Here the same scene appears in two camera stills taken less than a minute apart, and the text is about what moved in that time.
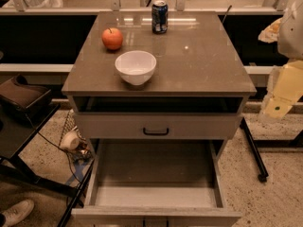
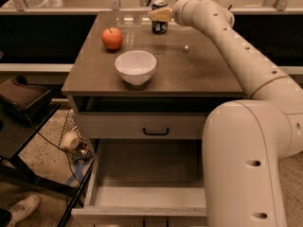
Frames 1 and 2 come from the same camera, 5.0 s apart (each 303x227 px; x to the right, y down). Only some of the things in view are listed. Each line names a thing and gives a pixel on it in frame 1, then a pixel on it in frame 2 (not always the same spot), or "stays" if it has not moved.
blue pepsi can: [159, 16] stays
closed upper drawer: [155, 126] stays
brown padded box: [25, 97] stays
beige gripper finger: [276, 107] → [165, 14]
